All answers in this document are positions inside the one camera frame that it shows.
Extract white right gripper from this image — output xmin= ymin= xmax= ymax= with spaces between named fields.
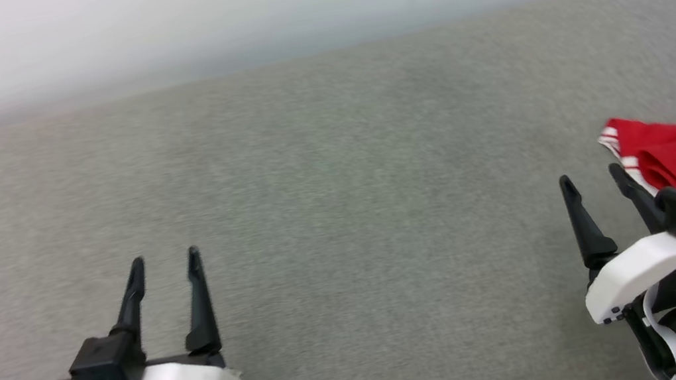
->
xmin=557 ymin=154 xmax=676 ymax=328

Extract grey fabric sofa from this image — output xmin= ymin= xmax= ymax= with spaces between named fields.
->
xmin=0 ymin=0 xmax=676 ymax=380

